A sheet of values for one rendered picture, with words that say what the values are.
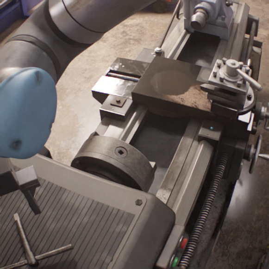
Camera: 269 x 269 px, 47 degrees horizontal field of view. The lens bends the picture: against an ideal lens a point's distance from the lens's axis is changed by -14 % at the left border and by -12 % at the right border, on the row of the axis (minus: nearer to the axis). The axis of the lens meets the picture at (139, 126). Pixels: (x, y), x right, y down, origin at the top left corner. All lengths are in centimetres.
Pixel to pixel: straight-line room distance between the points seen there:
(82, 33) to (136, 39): 337
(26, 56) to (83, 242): 45
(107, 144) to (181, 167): 49
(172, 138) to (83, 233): 105
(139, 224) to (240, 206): 166
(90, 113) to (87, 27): 252
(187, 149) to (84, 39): 114
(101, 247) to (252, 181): 188
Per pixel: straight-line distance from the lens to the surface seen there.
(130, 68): 182
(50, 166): 82
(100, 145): 100
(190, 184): 134
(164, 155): 159
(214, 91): 137
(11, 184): 52
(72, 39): 37
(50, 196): 76
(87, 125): 277
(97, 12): 34
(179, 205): 129
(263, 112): 162
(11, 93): 29
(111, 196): 74
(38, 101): 32
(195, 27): 181
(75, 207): 73
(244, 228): 224
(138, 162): 99
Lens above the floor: 196
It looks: 46 degrees down
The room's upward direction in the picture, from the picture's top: 4 degrees counter-clockwise
